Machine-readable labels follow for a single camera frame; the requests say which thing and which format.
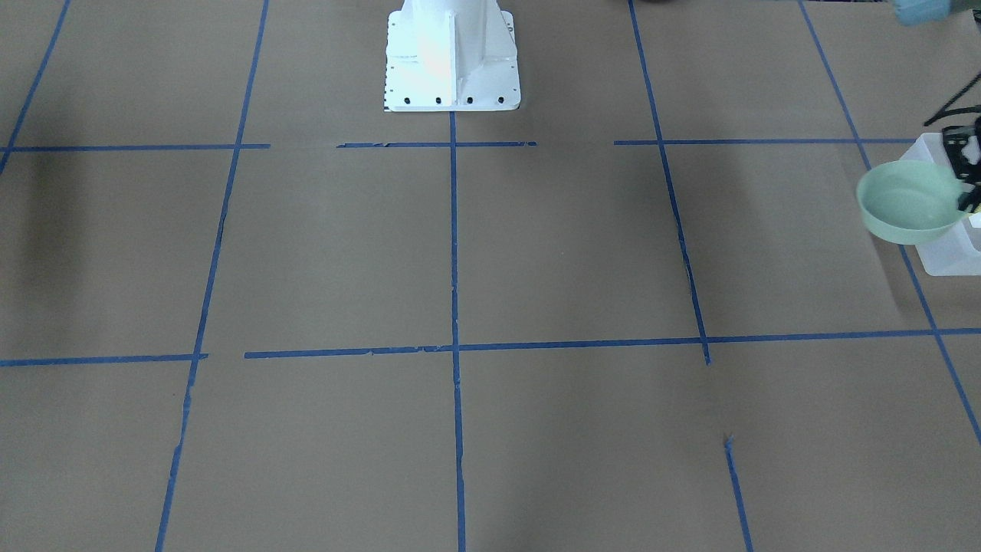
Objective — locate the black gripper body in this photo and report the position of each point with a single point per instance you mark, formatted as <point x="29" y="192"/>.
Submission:
<point x="967" y="142"/>

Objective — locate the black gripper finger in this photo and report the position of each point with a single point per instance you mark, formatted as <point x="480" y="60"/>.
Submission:
<point x="969" y="202"/>

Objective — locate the mint green bowl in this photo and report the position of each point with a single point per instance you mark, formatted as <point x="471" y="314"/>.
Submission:
<point x="910" y="202"/>

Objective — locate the clear plastic storage bin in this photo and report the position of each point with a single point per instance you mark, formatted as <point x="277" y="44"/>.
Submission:
<point x="957" y="252"/>

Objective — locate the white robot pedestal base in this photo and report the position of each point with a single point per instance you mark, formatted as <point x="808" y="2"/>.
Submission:
<point x="451" y="56"/>

